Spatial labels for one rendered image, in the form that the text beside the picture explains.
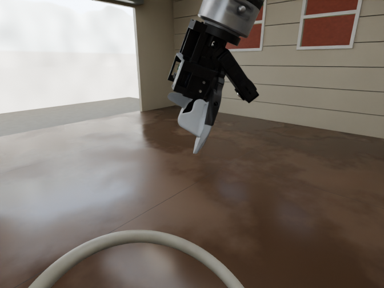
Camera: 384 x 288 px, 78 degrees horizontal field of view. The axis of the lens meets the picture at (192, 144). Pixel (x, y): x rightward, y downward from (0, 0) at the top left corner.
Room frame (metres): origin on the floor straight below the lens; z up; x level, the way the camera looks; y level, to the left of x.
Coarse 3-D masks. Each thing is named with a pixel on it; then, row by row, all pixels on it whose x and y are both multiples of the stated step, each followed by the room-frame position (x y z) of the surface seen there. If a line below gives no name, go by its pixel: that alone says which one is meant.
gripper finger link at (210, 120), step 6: (216, 90) 0.41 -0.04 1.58; (210, 96) 0.41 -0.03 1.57; (216, 96) 0.40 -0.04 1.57; (210, 102) 0.40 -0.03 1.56; (216, 102) 0.40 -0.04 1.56; (210, 108) 0.40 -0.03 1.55; (216, 108) 0.39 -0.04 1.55; (210, 114) 0.39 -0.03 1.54; (216, 114) 0.39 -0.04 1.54; (210, 120) 0.39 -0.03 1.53
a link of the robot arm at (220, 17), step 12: (204, 0) 0.42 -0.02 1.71; (216, 0) 0.40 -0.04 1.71; (228, 0) 0.39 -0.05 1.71; (240, 0) 0.39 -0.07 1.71; (204, 12) 0.41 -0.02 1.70; (216, 12) 0.39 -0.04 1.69; (228, 12) 0.39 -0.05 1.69; (240, 12) 0.38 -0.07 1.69; (252, 12) 0.40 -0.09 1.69; (216, 24) 0.41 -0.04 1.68; (228, 24) 0.39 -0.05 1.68; (240, 24) 0.39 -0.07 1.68; (252, 24) 0.41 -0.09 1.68; (240, 36) 0.45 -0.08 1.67
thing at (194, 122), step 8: (200, 104) 0.41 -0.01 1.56; (208, 104) 0.40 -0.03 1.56; (192, 112) 0.39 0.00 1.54; (200, 112) 0.40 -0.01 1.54; (184, 120) 0.38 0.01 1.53; (192, 120) 0.39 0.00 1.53; (200, 120) 0.40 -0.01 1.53; (184, 128) 0.38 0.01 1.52; (192, 128) 0.38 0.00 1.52; (200, 128) 0.39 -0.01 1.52; (208, 128) 0.39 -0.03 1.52; (200, 136) 0.38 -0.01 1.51; (200, 144) 0.38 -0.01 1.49
